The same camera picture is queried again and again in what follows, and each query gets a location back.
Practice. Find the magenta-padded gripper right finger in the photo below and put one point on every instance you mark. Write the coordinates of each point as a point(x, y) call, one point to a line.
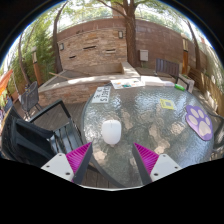
point(162, 165)

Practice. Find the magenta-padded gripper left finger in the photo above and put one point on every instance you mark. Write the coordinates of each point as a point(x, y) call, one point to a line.
point(61, 164)

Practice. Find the purple paw-shaped mouse pad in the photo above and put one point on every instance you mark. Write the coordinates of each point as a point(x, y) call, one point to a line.
point(199, 121)

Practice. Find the yellow square card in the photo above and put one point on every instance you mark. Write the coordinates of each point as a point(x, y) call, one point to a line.
point(166, 103)

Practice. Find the black mesh armchair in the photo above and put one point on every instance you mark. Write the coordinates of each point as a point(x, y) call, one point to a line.
point(219, 133)

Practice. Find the black mesh chair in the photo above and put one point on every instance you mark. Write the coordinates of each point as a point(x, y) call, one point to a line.
point(30, 96)

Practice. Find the white sign with black letters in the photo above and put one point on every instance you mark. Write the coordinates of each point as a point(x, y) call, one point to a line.
point(101, 95)

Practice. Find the green oblong object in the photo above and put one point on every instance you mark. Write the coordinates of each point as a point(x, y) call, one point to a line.
point(179, 87)

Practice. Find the large white book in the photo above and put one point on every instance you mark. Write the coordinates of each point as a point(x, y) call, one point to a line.
point(152, 80)

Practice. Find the large white planter box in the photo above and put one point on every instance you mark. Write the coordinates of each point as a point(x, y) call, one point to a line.
point(190, 81)

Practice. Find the wooden stick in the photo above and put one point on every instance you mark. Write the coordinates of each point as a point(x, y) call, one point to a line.
point(60, 76)

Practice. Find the printed white paper sheet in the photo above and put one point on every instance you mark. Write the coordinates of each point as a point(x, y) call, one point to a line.
point(127, 83)

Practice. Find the dark slatted patio chair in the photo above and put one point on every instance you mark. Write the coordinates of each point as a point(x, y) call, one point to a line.
point(166, 67)

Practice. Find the orange patio umbrella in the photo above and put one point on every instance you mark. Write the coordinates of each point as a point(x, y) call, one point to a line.
point(5, 81)

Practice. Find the thin curved tree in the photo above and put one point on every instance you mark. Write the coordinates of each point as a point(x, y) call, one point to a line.
point(57, 50)

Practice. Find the slim tree by fence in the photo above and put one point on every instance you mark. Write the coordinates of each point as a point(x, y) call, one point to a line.
point(196, 50)

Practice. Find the thick forked tree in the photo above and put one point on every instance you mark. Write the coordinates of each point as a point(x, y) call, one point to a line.
point(131, 36)

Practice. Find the wooden lamp post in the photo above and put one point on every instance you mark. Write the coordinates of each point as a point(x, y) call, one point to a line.
point(36, 68)
point(185, 55)

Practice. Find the grey wall utility box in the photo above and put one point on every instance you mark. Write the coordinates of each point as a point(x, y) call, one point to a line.
point(143, 55)

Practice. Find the wall lantern lamp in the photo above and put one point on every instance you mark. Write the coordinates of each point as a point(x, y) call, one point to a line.
point(120, 34)
point(61, 46)

